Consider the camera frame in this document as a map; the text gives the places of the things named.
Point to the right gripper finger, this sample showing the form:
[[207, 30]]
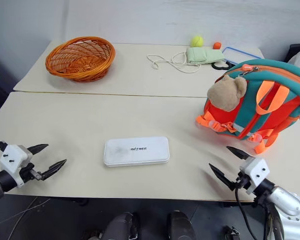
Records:
[[240, 153], [222, 176]]

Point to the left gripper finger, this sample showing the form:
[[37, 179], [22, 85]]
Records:
[[37, 148], [53, 168]]

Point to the small orange ball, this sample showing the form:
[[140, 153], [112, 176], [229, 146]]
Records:
[[216, 45]]

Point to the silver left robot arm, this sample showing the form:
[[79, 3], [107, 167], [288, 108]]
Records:
[[0, 181]]

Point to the clear lid with blue rim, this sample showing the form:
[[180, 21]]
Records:
[[240, 53]]

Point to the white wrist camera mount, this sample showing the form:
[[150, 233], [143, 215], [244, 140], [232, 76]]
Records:
[[257, 170], [13, 157]]

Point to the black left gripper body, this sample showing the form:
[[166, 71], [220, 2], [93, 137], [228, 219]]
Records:
[[30, 172]]

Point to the orange wicker basket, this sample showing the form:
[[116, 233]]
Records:
[[81, 58]]

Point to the orange teal bear backpack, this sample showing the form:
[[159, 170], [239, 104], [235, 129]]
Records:
[[260, 105]]

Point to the dark rounded shape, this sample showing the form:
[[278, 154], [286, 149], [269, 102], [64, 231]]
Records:
[[121, 226], [180, 226]]

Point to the yellow-green tennis ball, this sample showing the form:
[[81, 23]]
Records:
[[197, 41]]

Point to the white rectangular case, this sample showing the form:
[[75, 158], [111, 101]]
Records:
[[136, 151]]

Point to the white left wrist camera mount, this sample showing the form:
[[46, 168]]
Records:
[[13, 157]]

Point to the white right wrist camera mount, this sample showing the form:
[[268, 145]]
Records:
[[257, 170]]

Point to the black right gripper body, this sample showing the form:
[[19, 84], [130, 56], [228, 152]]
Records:
[[243, 183]]

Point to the folded light green cloth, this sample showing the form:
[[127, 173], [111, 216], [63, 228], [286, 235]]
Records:
[[205, 55]]

